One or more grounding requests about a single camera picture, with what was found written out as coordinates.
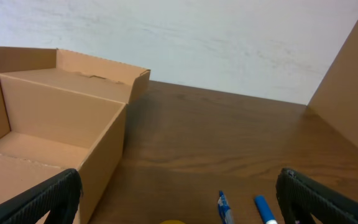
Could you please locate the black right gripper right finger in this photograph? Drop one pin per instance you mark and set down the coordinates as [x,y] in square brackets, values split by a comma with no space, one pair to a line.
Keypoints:
[302,200]

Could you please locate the blue whiteboard marker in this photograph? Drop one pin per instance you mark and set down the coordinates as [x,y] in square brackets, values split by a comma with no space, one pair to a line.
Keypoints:
[264,210]

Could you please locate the blue ballpoint pen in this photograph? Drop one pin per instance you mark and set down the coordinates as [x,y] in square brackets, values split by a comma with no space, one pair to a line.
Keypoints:
[224,209]

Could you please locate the brown cardboard side panel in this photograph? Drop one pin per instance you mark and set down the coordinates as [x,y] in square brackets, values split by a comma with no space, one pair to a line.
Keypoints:
[336,99]

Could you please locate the open cardboard box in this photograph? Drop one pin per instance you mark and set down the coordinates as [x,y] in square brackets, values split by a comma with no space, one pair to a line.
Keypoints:
[61,109]

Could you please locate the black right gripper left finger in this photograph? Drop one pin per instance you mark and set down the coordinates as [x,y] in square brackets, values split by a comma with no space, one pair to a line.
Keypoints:
[56,198]

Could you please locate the yellow clear tape roll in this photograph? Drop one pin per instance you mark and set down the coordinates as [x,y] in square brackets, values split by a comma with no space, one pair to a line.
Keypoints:
[172,222]

